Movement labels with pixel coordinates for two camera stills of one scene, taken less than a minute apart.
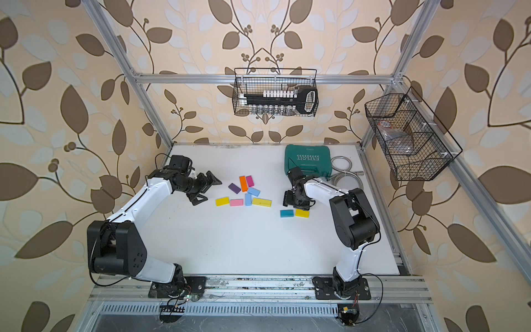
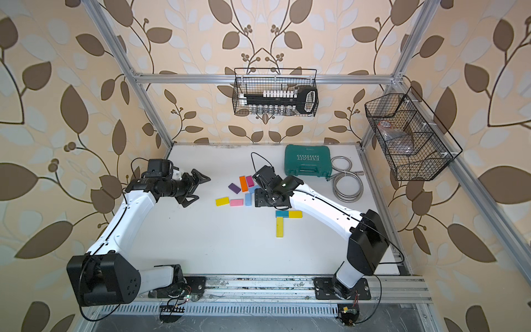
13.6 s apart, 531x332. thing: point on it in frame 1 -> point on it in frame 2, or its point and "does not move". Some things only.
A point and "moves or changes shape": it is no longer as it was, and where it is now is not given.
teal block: x=287 y=214 moves or changes shape
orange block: x=243 y=184 does not move
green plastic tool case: x=315 y=160 does not move
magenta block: x=249 y=181 does not move
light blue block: x=248 y=200 does not move
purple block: x=234 y=187 does not move
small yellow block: x=302 y=213 moves or changes shape
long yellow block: x=262 y=202 moves or changes shape
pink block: x=236 y=203 does not move
